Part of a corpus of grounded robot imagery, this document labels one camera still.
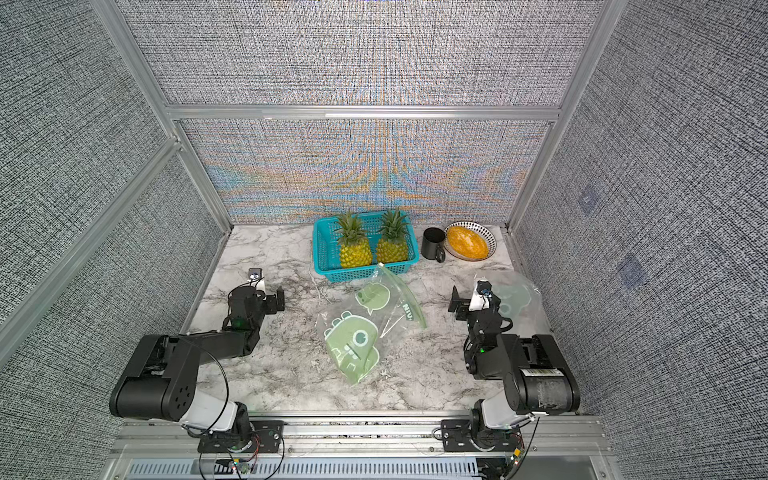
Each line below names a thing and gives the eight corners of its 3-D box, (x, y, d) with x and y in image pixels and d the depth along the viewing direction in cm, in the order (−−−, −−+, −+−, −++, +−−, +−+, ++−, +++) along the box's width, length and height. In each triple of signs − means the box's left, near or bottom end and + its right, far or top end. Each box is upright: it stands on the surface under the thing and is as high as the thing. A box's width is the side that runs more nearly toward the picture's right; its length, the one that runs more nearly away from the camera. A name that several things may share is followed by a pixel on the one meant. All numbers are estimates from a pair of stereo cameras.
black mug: (422, 264, 110) (425, 248, 103) (420, 244, 116) (422, 227, 109) (444, 264, 110) (448, 248, 103) (440, 244, 116) (444, 227, 109)
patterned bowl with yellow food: (447, 261, 108) (449, 253, 104) (441, 229, 118) (443, 220, 115) (495, 261, 108) (499, 253, 104) (485, 229, 118) (489, 220, 114)
